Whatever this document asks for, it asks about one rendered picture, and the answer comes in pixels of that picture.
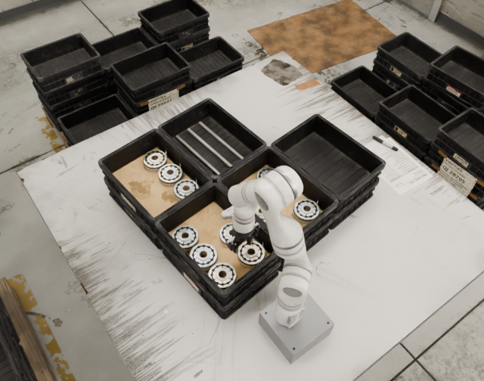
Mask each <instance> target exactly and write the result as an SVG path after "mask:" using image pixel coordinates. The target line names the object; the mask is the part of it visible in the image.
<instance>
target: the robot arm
mask: <svg viewBox="0 0 484 381"><path fill-rule="evenodd" d="M302 192H303V183H302V181H301V179H300V177H299V176H298V175H297V173H296V172H295V171H294V170H293V169H292V168H290V167H289V166H279V167H277V168H275V169H273V170H272V171H270V172H269V173H268V174H267V175H265V176H263V177H262V178H258V179H256V180H250V181H245V182H243V183H240V184H236V185H234V186H232V187H231V188H230V189H229V191H228V199H229V201H230V203H231V204H232V205H233V206H231V207H230V208H228V209H226V210H225V211H223V212H222V218H223V219H233V223H232V230H233V235H232V238H231V239H228V238H227V239H226V240H225V242H226V244H227V247H228V248H229V249H230V250H231V251H233V252H234V253H236V254H237V253H238V247H239V246H240V245H241V244H242V242H243V240H244V239H247V243H248V244H249V245H252V242H253V238H254V236H255V237H256V236H257V235H258V233H259V229H260V227H261V226H260V224H259V223H258V222H257V221H255V211H256V209H257V207H258V206H259V208H260V209H261V211H262V214H263V216H264V219H265V222H266V224H267V228H268V232H269V236H270V240H271V244H272V247H273V250H274V251H275V253H276V254H277V255H278V256H280V257H281V258H283V259H284V267H283V271H282V274H281V279H280V282H279V284H278V295H277V299H276V303H275V310H274V316H275V320H276V321H277V322H278V323H279V324H280V325H282V326H285V327H288V329H290V328H291V327H292V326H293V325H294V324H296V323H297V322H298V321H299V320H301V319H302V316H303V312H304V310H305V308H304V307H303V304H304V301H305V300H306V297H307V295H308V292H309V286H310V282H311V279H312V266H311V263H310V261H309V258H308V256H307V254H306V245H305V239H304V235H303V229H302V227H301V225H300V223H299V222H298V221H296V220H295V219H294V218H291V217H289V216H286V215H282V214H280V213H281V210H282V209H283V208H285V207H286V206H288V205H289V204H291V203H292V202H293V201H294V200H296V199H297V198H298V197H299V196H300V195H301V194H302Z"/></svg>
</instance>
